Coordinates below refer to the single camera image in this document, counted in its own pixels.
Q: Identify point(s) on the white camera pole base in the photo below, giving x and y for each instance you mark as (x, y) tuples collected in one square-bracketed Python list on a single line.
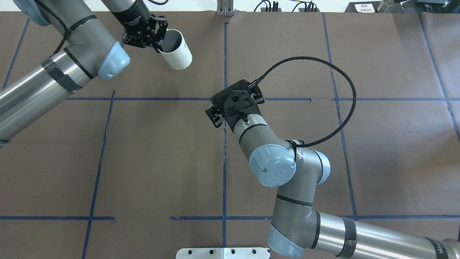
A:
[(224, 253)]

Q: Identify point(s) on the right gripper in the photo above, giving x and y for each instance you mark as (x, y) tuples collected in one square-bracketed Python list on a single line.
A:
[(213, 116)]

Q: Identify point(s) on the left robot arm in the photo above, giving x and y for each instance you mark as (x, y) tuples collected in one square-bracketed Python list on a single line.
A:
[(87, 51)]

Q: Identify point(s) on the white cup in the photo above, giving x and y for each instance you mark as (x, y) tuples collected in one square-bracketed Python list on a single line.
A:
[(175, 50)]

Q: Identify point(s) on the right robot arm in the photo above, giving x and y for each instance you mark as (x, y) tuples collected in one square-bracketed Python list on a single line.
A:
[(296, 170)]

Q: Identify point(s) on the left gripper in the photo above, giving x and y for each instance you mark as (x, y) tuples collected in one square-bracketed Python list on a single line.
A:
[(133, 22)]

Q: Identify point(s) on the aluminium frame post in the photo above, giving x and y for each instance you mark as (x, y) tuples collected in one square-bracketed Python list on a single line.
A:
[(225, 8)]

